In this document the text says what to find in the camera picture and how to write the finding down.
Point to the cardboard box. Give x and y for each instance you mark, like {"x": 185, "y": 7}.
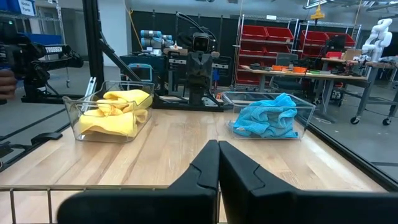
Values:
{"x": 353, "y": 54}

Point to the blue teach pendant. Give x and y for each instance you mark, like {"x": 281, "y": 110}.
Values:
{"x": 141, "y": 73}

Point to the person's hand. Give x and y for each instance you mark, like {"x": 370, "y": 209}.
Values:
{"x": 7, "y": 84}

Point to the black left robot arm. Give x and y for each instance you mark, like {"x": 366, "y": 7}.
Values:
{"x": 199, "y": 96}

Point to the yellow microfiber towel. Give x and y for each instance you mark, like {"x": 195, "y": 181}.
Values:
{"x": 109, "y": 124}
{"x": 130, "y": 96}

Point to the grey office chair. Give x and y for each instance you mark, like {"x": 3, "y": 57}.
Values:
{"x": 286, "y": 59}

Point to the blue labelled storage bin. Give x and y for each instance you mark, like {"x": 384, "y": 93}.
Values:
{"x": 9, "y": 6}

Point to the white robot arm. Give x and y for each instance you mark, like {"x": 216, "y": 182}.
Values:
{"x": 377, "y": 34}

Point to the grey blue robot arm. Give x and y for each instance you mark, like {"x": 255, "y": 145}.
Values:
{"x": 152, "y": 39}

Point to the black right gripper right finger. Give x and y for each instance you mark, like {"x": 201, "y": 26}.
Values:
{"x": 264, "y": 205}

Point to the yellow hanging plug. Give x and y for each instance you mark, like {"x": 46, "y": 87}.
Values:
{"x": 317, "y": 15}

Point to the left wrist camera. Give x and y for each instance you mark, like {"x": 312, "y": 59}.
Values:
{"x": 201, "y": 42}

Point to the wooden workbench on casters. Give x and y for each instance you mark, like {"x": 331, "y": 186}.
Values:
{"x": 342, "y": 76}

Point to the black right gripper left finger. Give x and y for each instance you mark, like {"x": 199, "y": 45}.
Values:
{"x": 174, "y": 205}

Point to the clear plastic bin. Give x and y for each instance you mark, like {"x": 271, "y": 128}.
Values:
{"x": 70, "y": 118}
{"x": 306, "y": 118}

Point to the blue microfiber towel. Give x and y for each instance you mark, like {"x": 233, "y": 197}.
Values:
{"x": 276, "y": 105}
{"x": 261, "y": 130}

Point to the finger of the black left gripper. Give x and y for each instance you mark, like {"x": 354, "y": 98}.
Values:
{"x": 194, "y": 74}
{"x": 206, "y": 74}

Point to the red plastic storage bin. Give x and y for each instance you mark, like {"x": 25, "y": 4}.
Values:
{"x": 280, "y": 33}
{"x": 255, "y": 31}
{"x": 276, "y": 49}
{"x": 314, "y": 37}
{"x": 248, "y": 49}
{"x": 349, "y": 40}

